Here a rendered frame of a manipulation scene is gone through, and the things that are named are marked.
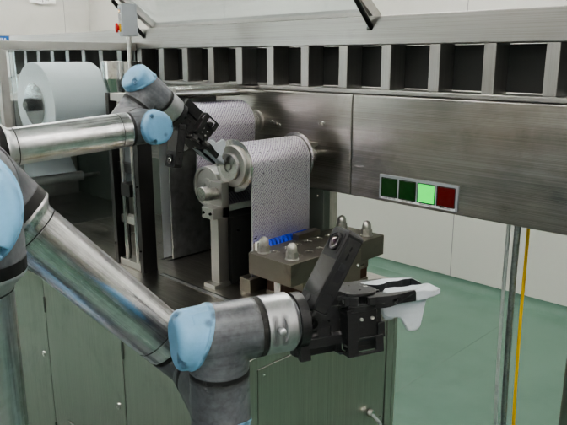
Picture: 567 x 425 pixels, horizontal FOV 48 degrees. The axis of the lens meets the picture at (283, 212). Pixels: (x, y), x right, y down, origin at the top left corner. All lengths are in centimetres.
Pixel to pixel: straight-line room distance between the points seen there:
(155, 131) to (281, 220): 58
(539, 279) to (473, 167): 267
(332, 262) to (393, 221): 393
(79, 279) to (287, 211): 110
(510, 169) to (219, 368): 105
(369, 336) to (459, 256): 368
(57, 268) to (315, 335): 33
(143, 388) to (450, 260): 304
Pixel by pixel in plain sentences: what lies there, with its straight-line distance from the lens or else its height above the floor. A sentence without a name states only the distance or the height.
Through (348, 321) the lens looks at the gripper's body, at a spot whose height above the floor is 122.
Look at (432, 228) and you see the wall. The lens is 456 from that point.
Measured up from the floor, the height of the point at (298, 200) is 113.
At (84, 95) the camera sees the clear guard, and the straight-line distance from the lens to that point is 260.
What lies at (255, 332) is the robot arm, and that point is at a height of 123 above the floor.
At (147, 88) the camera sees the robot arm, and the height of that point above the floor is 147.
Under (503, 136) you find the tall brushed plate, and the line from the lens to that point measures 163.
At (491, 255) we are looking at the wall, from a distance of 438.
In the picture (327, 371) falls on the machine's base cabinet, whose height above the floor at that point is 72.
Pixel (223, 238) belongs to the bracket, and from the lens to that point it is 180.
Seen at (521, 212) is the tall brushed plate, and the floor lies 118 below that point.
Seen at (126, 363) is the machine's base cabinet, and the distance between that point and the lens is 193.
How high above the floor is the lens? 154
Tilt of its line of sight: 14 degrees down
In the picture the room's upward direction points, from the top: straight up
